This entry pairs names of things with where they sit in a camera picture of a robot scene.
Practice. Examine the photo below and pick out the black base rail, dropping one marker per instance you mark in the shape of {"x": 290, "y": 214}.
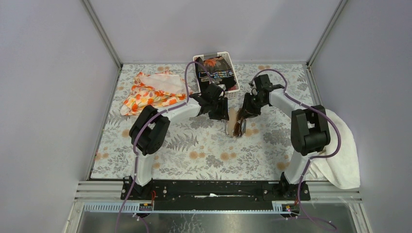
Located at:
{"x": 202, "y": 195}

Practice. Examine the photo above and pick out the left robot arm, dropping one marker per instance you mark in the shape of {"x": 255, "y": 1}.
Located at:
{"x": 149, "y": 130}

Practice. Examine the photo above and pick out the orange floral cloth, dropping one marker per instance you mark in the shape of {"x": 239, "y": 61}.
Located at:
{"x": 158, "y": 90}

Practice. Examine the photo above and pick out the white perforated plastic basket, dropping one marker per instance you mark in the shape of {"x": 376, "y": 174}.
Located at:
{"x": 226, "y": 55}

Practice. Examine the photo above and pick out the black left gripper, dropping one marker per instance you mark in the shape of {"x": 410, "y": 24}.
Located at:
{"x": 222, "y": 112}

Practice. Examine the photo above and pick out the white towel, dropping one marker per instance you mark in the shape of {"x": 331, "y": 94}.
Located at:
{"x": 342, "y": 170}

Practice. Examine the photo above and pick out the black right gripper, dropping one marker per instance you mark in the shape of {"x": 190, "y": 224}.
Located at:
{"x": 248, "y": 112}

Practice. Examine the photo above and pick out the black printed folded garment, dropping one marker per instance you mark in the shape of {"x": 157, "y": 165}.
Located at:
{"x": 220, "y": 71}

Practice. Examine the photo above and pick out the brown tinted sunglasses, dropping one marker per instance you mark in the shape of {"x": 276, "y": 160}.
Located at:
{"x": 240, "y": 124}

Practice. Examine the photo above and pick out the floral patterned tablecloth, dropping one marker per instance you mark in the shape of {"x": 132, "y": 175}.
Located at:
{"x": 197, "y": 148}

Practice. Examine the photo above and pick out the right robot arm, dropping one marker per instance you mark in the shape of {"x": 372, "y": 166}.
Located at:
{"x": 309, "y": 128}

